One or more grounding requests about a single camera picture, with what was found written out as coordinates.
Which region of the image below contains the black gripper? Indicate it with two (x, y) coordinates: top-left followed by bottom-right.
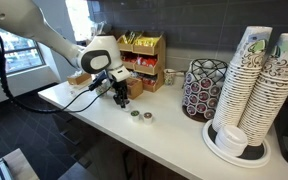
(113, 80), (128, 108)

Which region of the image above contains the green lid coffee pod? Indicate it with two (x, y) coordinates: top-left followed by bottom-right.
(130, 110), (140, 121)

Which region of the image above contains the maroon lid coffee pod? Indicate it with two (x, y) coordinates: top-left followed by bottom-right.
(122, 103), (132, 112)

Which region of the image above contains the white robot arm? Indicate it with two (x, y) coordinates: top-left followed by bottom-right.
(0, 0), (130, 108)

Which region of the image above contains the white cup lids stack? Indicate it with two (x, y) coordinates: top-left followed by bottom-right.
(215, 125), (248, 157)

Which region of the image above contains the left paper cup stack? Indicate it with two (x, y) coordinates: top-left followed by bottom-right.
(212, 26), (273, 131)

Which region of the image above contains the paper cup stack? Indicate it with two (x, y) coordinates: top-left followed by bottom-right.
(238, 33), (288, 146)
(212, 26), (273, 131)

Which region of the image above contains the right paper cup stack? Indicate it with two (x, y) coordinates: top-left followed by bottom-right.
(238, 33), (288, 146)

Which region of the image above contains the patterned paper cup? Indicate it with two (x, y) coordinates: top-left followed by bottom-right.
(95, 80), (109, 97)

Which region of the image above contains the small wooden condiment tray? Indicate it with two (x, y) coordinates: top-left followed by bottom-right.
(67, 72), (91, 85)

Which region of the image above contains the wooden tea box organizer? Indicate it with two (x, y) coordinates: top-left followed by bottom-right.
(117, 31), (166, 99)

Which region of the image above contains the round white cup tray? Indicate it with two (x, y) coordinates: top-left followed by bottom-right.
(202, 120), (271, 168)

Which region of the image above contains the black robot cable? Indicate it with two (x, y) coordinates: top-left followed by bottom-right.
(0, 15), (115, 114)

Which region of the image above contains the black wire pod basket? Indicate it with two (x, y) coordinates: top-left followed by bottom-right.
(182, 59), (228, 122)

